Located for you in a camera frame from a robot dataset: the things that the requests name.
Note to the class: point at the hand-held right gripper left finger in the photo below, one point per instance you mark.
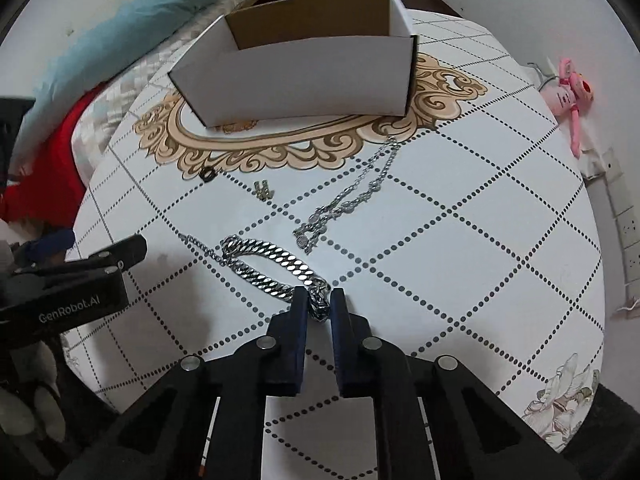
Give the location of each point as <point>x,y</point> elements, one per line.
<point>292,355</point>

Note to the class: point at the pink plush toy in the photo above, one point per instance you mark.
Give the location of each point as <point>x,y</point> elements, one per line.
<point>567,92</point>

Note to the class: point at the red cloth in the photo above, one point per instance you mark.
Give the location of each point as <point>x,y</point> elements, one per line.
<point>55,160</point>

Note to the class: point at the gold earrings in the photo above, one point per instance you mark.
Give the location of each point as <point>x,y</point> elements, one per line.
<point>263,190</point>

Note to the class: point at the black object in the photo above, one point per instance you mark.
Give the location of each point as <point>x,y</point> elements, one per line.
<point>12,130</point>

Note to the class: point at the white patterned tablecloth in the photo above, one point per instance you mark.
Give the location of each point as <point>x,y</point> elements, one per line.
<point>450,240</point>

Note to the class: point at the person's left hand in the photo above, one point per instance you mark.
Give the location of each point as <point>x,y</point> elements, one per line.
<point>47,412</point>

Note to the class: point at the dark rug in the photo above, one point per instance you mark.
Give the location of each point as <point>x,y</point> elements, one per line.
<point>605,435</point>

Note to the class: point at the white power strip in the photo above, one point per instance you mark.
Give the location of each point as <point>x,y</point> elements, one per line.
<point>631,240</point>

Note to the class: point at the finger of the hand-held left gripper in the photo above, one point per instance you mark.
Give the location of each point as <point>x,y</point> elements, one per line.
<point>117,252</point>

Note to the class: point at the white cardboard box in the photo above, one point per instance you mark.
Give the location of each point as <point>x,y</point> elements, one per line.
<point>300,80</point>

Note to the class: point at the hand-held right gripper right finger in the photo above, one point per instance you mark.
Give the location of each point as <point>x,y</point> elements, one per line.
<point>347,355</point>

